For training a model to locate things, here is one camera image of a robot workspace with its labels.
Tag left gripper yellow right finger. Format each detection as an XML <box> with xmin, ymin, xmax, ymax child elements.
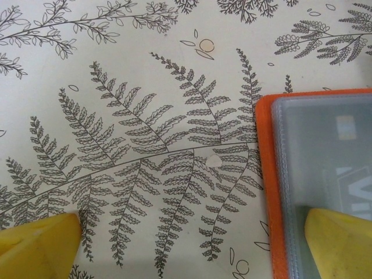
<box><xmin>303</xmin><ymin>208</ymin><xmax>372</xmax><ymax>279</ymax></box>

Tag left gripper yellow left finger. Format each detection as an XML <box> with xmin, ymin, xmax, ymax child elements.
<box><xmin>0</xmin><ymin>213</ymin><xmax>83</xmax><ymax>279</ymax></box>

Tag black VIP card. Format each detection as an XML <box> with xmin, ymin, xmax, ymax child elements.
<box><xmin>290</xmin><ymin>110</ymin><xmax>372</xmax><ymax>227</ymax></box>

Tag orange leather card holder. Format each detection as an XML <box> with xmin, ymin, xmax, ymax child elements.
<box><xmin>255</xmin><ymin>88</ymin><xmax>372</xmax><ymax>279</ymax></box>

